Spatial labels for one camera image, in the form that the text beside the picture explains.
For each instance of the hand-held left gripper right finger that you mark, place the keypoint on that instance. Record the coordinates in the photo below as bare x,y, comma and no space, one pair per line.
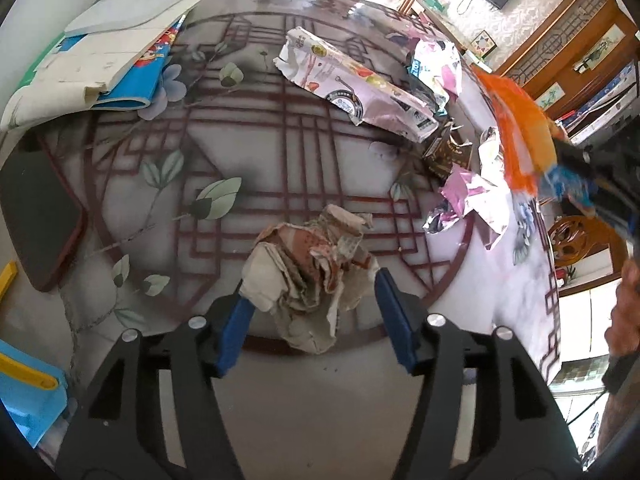
397,320

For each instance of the yellow plastic piece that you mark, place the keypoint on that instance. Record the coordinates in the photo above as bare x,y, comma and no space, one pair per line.
7,277

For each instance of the framed plant scroll picture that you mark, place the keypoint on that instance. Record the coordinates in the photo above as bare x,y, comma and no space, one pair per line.
555,92
607,42

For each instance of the framed star pattern picture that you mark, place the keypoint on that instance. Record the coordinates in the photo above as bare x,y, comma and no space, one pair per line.
482,42

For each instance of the dark brown gold wrapper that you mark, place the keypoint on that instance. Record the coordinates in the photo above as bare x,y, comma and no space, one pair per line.
445,152

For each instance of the wooden chair with carved back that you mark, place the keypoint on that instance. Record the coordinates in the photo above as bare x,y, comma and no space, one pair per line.
580,240

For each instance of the stack of white papers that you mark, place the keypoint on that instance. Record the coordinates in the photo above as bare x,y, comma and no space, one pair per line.
85,70

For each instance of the wooden television cabinet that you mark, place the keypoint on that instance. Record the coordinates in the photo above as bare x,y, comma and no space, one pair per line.
445,10

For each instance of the person's right hand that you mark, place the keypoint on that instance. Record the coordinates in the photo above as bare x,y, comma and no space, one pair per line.
625,320

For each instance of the green book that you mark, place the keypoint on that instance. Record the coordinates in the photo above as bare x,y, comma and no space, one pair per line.
45,57

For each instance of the brown paper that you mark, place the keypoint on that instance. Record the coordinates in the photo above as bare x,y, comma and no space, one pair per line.
300,270

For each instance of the black flat pad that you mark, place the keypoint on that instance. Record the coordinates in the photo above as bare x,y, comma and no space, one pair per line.
40,210

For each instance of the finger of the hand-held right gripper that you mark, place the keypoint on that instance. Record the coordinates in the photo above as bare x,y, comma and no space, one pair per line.
575,157

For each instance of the blue printed snack wrapper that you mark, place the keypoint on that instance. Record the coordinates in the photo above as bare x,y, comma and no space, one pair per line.
567,185

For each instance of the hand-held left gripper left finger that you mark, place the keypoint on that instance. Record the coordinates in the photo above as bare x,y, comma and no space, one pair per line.
235,330

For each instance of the orange wrapper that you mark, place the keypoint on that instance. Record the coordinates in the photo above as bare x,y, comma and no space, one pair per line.
520,125

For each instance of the blue printed board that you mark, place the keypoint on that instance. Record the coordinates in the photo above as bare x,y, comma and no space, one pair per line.
600,105

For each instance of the blue yellow plastic toy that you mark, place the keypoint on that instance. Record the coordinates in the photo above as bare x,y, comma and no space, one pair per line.
25,390

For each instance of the pink silver foil wrapper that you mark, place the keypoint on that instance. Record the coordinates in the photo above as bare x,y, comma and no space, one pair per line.
467,195

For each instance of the lilac printed food bag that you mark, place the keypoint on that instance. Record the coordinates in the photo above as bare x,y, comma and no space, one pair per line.
350,85

